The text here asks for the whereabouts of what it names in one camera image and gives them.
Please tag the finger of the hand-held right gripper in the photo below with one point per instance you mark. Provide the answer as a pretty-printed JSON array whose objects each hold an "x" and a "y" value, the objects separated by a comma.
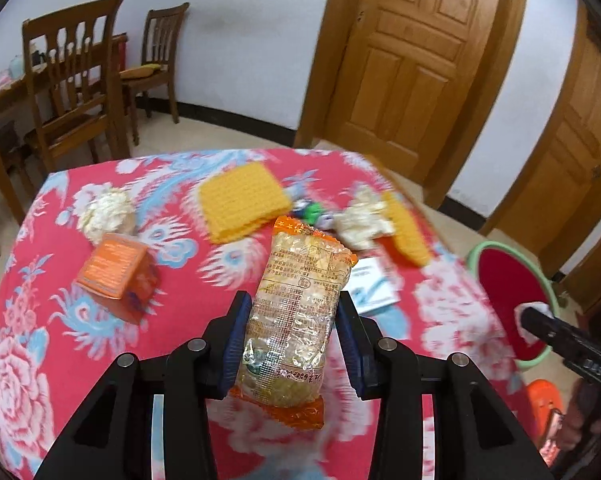
[{"x": 542, "y": 325}]

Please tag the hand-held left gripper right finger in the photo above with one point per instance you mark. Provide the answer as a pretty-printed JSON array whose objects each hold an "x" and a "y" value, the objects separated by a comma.
[{"x": 350, "y": 355}]

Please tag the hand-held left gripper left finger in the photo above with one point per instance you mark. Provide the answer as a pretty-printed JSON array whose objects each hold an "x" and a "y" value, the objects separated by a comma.
[{"x": 233, "y": 355}]

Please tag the white tissue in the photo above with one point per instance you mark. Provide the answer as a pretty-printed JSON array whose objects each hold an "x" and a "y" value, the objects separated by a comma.
[{"x": 529, "y": 317}]

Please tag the red basin with green rim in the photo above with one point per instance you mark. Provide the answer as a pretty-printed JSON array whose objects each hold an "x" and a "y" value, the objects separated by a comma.
[{"x": 505, "y": 280}]

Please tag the clear orange noodle packet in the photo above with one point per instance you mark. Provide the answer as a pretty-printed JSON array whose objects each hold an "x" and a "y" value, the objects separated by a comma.
[{"x": 290, "y": 310}]

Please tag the yellow foam fruit net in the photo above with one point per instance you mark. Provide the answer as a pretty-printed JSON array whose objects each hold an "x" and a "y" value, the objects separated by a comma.
[
  {"x": 405, "y": 235},
  {"x": 243, "y": 202}
]

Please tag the orange plastic stool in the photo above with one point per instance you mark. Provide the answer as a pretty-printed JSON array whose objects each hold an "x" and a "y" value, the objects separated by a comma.
[{"x": 542, "y": 400}]

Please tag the white blue small packet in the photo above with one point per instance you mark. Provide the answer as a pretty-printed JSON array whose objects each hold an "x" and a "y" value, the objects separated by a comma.
[{"x": 373, "y": 285}]

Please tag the panelled wooden door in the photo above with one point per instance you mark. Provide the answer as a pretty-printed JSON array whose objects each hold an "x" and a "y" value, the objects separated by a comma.
[
  {"x": 565, "y": 160},
  {"x": 597, "y": 270},
  {"x": 405, "y": 60}
]

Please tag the white crumpled foam net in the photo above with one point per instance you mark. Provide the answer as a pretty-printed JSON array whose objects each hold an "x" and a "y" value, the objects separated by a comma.
[{"x": 363, "y": 220}]

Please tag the orange cardboard box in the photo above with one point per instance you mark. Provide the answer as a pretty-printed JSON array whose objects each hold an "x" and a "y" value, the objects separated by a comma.
[{"x": 115, "y": 275}]

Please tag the small green wrapper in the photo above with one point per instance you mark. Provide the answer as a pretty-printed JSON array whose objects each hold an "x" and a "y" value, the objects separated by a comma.
[{"x": 309, "y": 210}]

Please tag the white foam fruit net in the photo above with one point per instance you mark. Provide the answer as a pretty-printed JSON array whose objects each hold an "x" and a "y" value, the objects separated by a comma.
[{"x": 105, "y": 212}]

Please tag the red floral tablecloth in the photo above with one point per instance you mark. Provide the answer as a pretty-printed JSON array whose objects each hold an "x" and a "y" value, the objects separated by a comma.
[{"x": 55, "y": 240}]

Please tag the yellow seat cushion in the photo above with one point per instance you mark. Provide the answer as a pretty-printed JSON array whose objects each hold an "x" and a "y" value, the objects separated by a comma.
[{"x": 141, "y": 71}]

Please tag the wooden chair with cushion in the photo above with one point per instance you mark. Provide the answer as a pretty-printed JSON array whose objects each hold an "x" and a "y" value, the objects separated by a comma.
[{"x": 155, "y": 55}]

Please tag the tall wooden slat-back chair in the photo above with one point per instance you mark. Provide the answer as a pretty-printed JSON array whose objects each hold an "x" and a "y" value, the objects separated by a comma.
[{"x": 75, "y": 75}]

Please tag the wooden dining table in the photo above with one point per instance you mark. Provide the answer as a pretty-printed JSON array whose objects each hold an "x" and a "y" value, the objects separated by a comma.
[{"x": 10, "y": 105}]

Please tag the pink packet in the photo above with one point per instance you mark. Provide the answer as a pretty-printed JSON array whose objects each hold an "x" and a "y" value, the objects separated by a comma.
[{"x": 1, "y": 81}]

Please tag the light blue jar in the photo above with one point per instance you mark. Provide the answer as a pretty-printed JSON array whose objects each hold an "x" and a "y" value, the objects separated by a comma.
[{"x": 18, "y": 66}]

